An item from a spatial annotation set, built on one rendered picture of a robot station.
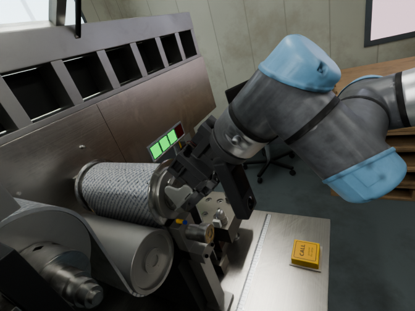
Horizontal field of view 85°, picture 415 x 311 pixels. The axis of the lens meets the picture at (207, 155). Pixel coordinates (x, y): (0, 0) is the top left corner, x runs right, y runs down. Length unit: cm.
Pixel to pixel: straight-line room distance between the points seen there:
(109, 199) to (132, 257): 17
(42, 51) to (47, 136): 21
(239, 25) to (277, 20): 41
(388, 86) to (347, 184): 15
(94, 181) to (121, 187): 10
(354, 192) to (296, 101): 11
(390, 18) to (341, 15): 40
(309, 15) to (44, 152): 260
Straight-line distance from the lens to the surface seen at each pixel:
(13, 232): 35
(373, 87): 39
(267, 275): 74
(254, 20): 291
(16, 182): 68
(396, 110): 37
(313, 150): 27
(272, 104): 26
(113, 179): 56
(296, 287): 72
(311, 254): 75
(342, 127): 27
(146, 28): 104
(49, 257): 32
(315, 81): 25
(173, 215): 51
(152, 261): 50
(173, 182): 48
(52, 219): 37
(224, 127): 30
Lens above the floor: 152
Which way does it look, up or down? 27 degrees down
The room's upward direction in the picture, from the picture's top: 17 degrees counter-clockwise
